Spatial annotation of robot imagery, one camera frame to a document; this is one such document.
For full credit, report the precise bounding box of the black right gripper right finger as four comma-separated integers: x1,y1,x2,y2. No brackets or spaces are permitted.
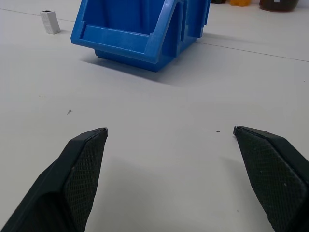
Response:
233,125,309,232

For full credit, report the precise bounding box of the blue plastic storage bin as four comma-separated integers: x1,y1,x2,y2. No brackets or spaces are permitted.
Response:
70,0,211,73

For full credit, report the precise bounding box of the dark brown glass jar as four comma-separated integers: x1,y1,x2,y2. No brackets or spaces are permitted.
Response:
259,0,300,13

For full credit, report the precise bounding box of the small white box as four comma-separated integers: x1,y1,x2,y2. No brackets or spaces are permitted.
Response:
40,10,61,34

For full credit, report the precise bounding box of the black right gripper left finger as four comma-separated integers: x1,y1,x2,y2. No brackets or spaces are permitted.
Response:
0,127,109,232

